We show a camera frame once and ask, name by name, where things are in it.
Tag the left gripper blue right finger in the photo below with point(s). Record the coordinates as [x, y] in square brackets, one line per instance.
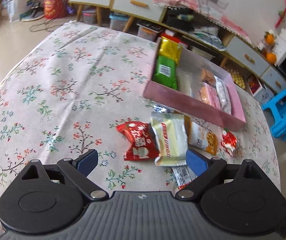
[207, 172]

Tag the barcode snack packet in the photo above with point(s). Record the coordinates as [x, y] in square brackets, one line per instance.
[183, 175]

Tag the red round gift tin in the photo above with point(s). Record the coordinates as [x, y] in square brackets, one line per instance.
[54, 9]

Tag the clear white long packet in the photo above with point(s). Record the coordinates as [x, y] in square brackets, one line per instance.
[223, 95]

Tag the cream white snack packet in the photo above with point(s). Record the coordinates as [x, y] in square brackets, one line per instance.
[171, 139]

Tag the orange fruit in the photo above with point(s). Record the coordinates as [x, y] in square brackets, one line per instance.
[271, 58]
[269, 38]

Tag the brown biscuit packet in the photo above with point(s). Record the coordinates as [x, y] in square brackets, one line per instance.
[208, 77]

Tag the green snack packet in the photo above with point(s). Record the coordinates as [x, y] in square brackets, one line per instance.
[165, 72]

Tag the small red candy packet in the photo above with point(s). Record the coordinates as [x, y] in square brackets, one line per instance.
[229, 142]

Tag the white orange lotus chips packet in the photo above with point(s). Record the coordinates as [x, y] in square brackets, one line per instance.
[202, 138]

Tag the silver blue snack packet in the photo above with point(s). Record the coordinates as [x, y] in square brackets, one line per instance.
[162, 109]

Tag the pink snack packet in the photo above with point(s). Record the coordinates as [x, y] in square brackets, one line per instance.
[209, 96]

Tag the upper orange fruit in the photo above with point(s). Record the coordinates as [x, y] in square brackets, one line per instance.
[269, 38]

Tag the white wooden tv cabinet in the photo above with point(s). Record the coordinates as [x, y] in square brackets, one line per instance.
[199, 26]

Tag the pink cardboard box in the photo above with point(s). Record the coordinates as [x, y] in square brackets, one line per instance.
[193, 63]

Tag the large red candy packet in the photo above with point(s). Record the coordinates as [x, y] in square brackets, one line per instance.
[141, 142]

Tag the yellow snack packet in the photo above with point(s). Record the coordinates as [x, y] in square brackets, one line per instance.
[170, 49]

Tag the black bag on shelf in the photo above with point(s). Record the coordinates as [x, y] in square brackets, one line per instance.
[179, 18]

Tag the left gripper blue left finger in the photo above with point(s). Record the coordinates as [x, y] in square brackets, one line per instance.
[75, 173]

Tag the clear storage bin black lid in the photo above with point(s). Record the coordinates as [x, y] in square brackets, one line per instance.
[148, 31]

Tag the yellow egg tray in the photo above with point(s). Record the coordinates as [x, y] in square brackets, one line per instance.
[236, 76]

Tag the floral tablecloth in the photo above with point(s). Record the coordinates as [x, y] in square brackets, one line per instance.
[69, 95]

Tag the pink white cloth cover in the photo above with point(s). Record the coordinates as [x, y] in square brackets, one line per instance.
[209, 10]

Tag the clear storage bin blue lid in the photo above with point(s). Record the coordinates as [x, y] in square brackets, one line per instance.
[117, 21]

